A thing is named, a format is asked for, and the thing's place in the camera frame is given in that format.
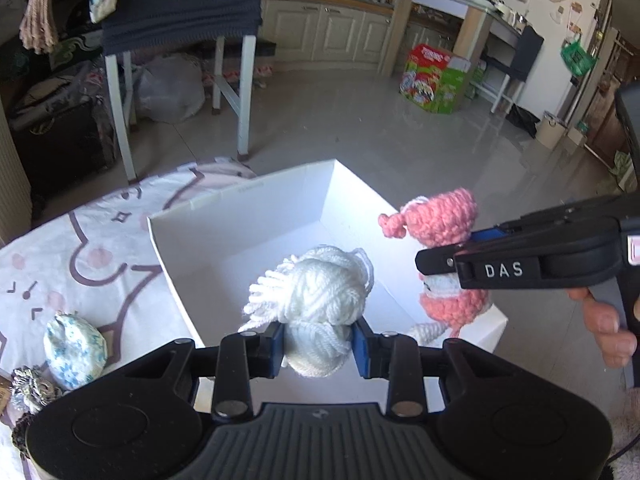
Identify wooden bar counter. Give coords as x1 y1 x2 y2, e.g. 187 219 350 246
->
377 0 527 79

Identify silver foil wrapped item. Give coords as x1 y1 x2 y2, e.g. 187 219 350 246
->
9 367 64 414

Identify black bar chair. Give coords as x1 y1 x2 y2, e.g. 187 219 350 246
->
482 25 545 114

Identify person's right hand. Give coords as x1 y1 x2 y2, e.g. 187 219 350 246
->
567 287 640 371

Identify white trash bin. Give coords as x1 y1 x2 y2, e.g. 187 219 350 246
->
534 110 571 150

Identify pink patterned mat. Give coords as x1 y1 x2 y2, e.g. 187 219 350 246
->
200 57 274 92

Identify black screen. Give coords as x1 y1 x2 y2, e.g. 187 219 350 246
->
614 87 640 197

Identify green bag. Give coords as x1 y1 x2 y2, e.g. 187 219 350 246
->
559 35 599 79

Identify dark knitted item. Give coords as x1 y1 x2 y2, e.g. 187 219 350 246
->
10 412 42 461

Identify white-legged table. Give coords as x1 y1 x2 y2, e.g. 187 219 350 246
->
104 34 259 182

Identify pink crochet toy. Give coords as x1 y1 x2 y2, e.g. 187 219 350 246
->
378 187 494 347

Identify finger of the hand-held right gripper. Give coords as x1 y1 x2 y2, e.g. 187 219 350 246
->
415 216 622 291
471 193 640 242

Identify white cardboard box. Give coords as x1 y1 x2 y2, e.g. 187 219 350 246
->
146 159 509 413

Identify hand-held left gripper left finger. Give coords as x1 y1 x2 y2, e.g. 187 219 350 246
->
121 321 287 424

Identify printed blanket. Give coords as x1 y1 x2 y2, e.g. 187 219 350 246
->
0 160 262 480

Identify beige tassel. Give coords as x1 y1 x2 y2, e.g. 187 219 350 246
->
20 0 60 54

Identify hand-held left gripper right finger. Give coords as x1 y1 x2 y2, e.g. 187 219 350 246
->
350 319 507 419

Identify blue floral pouch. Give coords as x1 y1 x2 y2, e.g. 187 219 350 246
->
43 311 108 391

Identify black bag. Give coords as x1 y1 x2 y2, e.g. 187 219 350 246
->
507 105 542 139

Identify black hard case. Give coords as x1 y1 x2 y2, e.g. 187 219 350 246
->
10 94 109 197

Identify green and red carton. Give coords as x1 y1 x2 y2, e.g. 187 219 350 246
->
399 44 474 115

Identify cream kitchen cabinets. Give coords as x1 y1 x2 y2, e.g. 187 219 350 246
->
260 0 457 79

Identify white plastic bag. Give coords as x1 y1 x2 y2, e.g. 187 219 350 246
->
135 55 207 124

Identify white yarn ball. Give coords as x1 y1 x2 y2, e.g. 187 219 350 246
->
239 244 376 379

